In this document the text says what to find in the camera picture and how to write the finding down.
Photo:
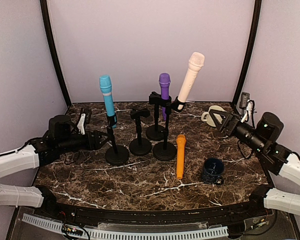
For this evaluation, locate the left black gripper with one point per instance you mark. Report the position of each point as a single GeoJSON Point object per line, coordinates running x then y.
{"type": "Point", "coordinates": [96, 145]}

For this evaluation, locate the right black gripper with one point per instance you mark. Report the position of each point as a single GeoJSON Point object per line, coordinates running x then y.
{"type": "Point", "coordinates": [229, 117]}

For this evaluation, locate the black stand of blue microphone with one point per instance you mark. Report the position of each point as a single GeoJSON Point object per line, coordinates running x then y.
{"type": "Point", "coordinates": [116, 155]}

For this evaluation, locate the black stand of orange microphone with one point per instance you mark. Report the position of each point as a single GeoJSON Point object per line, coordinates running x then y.
{"type": "Point", "coordinates": [139, 146]}

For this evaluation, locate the orange microphone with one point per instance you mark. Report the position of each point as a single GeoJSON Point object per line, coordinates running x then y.
{"type": "Point", "coordinates": [180, 160]}

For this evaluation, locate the blue microphone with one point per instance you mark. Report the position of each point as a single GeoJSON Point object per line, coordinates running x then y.
{"type": "Point", "coordinates": [105, 85]}

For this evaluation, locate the black stand of pink microphone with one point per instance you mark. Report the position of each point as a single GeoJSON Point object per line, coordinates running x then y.
{"type": "Point", "coordinates": [164, 150]}

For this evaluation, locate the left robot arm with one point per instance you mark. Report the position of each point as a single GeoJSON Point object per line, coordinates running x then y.
{"type": "Point", "coordinates": [62, 136]}

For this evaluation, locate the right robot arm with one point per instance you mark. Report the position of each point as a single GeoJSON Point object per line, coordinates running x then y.
{"type": "Point", "coordinates": [274, 157]}

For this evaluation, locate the black stand of purple microphone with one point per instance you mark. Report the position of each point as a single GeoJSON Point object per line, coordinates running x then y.
{"type": "Point", "coordinates": [155, 131]}

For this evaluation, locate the pink microphone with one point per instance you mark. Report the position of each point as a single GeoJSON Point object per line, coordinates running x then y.
{"type": "Point", "coordinates": [195, 64]}

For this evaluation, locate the purple microphone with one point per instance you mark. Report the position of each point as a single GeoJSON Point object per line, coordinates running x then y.
{"type": "Point", "coordinates": [164, 82]}

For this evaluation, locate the white ribbed mug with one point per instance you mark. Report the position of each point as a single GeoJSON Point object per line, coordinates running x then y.
{"type": "Point", "coordinates": [205, 117]}

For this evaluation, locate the dark blue mug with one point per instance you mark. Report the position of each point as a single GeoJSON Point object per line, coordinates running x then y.
{"type": "Point", "coordinates": [212, 171]}

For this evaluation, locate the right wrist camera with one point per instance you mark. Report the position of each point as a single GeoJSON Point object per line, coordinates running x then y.
{"type": "Point", "coordinates": [247, 107]}

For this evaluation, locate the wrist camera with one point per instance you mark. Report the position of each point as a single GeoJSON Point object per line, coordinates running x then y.
{"type": "Point", "coordinates": [84, 119]}
{"type": "Point", "coordinates": [247, 107]}

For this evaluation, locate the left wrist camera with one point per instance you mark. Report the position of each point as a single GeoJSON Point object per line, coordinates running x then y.
{"type": "Point", "coordinates": [84, 119]}

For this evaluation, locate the black front rail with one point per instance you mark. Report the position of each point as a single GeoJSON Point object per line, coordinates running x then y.
{"type": "Point", "coordinates": [229, 214]}

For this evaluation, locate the white slotted cable duct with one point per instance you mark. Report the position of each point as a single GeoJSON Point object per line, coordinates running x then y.
{"type": "Point", "coordinates": [111, 231]}

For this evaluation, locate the right black frame post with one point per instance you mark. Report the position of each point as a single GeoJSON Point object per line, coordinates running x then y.
{"type": "Point", "coordinates": [250, 44]}

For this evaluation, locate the black frame post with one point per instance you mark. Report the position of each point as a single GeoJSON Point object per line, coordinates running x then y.
{"type": "Point", "coordinates": [53, 51]}
{"type": "Point", "coordinates": [250, 44]}

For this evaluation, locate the left black frame post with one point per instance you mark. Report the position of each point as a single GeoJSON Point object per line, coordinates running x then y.
{"type": "Point", "coordinates": [53, 51]}

